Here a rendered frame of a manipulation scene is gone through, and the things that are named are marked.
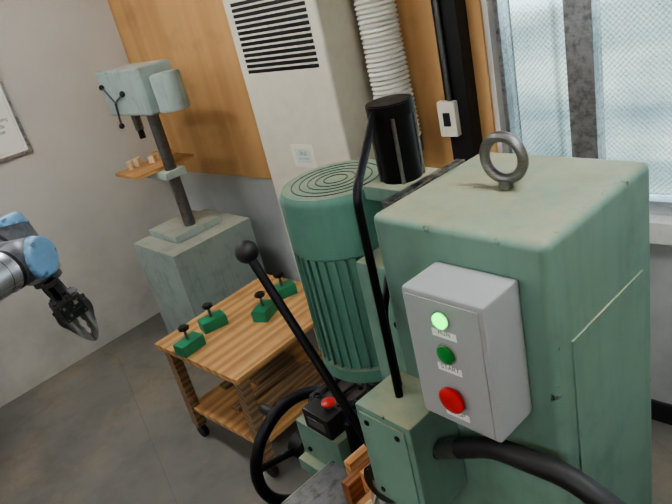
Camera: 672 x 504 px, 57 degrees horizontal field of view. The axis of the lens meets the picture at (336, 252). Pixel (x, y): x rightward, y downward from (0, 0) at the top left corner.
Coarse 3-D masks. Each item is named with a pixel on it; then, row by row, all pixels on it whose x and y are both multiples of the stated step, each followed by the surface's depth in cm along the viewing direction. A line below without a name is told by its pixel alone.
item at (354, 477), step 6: (366, 462) 115; (360, 468) 114; (354, 474) 112; (348, 480) 112; (354, 480) 111; (360, 480) 112; (342, 486) 112; (348, 486) 110; (354, 486) 111; (360, 486) 113; (348, 492) 111; (354, 492) 112; (360, 492) 113; (348, 498) 112; (354, 498) 112; (360, 498) 113
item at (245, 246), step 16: (240, 256) 88; (256, 256) 89; (256, 272) 89; (272, 288) 89; (288, 320) 88; (304, 336) 88; (320, 368) 88; (336, 384) 88; (336, 400) 88; (352, 416) 87; (368, 464) 87; (368, 480) 88; (384, 496) 86
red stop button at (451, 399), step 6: (444, 390) 62; (450, 390) 62; (444, 396) 62; (450, 396) 62; (456, 396) 61; (444, 402) 63; (450, 402) 62; (456, 402) 62; (462, 402) 61; (450, 408) 63; (456, 408) 62; (462, 408) 62
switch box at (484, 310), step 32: (416, 288) 61; (448, 288) 59; (480, 288) 58; (512, 288) 57; (416, 320) 62; (480, 320) 55; (512, 320) 58; (416, 352) 64; (480, 352) 57; (512, 352) 59; (448, 384) 63; (480, 384) 59; (512, 384) 60; (448, 416) 65; (480, 416) 61; (512, 416) 62
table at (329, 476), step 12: (300, 456) 131; (312, 456) 130; (312, 468) 128; (324, 468) 122; (336, 468) 121; (312, 480) 120; (324, 480) 119; (336, 480) 119; (300, 492) 118; (312, 492) 117; (324, 492) 117; (336, 492) 116
